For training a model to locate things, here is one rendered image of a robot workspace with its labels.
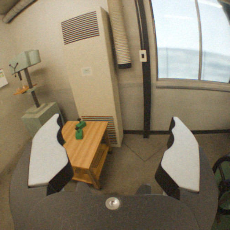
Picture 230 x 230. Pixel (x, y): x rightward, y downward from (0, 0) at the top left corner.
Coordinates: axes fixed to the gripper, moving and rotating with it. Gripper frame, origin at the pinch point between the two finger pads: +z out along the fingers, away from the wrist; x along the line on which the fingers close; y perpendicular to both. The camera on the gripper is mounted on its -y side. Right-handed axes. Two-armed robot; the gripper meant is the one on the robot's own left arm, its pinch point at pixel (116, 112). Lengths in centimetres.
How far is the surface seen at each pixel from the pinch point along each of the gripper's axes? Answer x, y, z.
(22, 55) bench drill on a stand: -119, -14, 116
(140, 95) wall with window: 31, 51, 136
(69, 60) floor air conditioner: -54, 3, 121
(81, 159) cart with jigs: -29, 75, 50
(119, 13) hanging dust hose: 1, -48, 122
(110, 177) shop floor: -5, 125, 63
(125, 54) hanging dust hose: 8, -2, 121
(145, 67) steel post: 32, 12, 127
